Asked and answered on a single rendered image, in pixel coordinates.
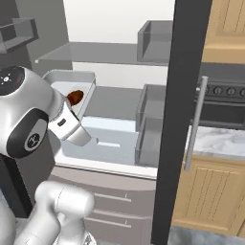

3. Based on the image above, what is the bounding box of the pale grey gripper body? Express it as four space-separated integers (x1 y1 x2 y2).
67 123 94 147

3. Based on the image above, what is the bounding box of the brown chicken drumstick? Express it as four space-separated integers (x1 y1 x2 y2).
65 89 85 106

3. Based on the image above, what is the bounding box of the tall grey door bin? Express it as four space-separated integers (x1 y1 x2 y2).
134 83 167 168

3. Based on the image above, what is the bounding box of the dark grey fridge door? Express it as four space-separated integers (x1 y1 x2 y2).
150 0 213 245

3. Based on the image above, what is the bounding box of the grey fridge door with bin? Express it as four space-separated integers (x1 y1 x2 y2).
0 0 74 218

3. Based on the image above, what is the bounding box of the small grey door bin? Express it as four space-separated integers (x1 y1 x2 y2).
136 19 175 65

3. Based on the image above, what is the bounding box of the pale blue crisper drawer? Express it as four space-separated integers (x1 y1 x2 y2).
54 115 142 167

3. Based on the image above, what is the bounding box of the grey glass fridge shelf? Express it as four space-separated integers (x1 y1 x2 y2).
33 41 170 67

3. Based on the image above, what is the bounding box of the grey freezer drawer front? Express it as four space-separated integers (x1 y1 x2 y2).
47 166 158 245

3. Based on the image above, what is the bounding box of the grey fridge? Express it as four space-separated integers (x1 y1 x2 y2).
33 0 177 245

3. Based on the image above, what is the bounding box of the light wood base cupboard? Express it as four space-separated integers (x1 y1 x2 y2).
171 154 245 237

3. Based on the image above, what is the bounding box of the black stove with knobs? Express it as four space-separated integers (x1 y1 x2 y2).
190 61 245 131

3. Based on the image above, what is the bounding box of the silver freezer drawer handle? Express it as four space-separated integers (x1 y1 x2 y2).
83 216 133 230
92 191 133 204

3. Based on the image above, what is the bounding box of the silver fridge door handle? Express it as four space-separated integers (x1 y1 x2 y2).
184 76 210 172

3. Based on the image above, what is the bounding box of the light wood wall cupboard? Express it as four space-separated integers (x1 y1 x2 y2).
201 0 245 65

